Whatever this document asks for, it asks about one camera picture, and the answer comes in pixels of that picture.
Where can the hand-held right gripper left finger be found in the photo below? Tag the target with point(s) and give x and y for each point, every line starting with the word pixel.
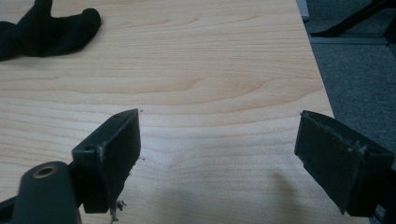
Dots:
pixel 118 155

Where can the black tripod stand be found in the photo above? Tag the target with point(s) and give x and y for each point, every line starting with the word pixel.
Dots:
pixel 345 22

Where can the white desk frame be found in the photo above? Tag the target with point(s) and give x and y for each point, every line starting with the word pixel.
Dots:
pixel 302 9

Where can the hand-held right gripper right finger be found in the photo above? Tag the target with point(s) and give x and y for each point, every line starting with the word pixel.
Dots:
pixel 330 155

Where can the black sock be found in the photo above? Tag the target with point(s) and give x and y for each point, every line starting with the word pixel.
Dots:
pixel 46 37

